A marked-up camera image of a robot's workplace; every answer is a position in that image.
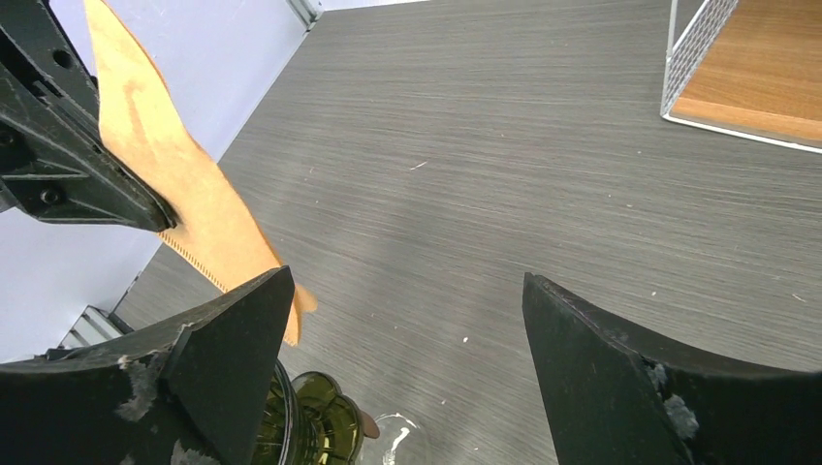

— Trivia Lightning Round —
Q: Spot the brown paper coffee filter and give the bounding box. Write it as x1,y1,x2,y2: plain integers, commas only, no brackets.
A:
83,0,320,348

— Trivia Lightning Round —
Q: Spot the dark green glass dripper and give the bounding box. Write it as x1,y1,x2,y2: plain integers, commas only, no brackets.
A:
251,363,380,465

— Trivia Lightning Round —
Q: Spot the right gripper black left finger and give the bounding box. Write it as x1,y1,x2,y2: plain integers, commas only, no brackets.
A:
1,266,295,464

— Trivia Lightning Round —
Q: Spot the white wire wooden shelf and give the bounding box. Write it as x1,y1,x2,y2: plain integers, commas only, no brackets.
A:
660,1,821,153

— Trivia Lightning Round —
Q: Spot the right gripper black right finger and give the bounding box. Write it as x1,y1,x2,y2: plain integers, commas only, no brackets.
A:
522,273,821,464

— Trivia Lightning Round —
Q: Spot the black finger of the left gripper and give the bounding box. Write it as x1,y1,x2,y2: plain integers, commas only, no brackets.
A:
1,0,175,233

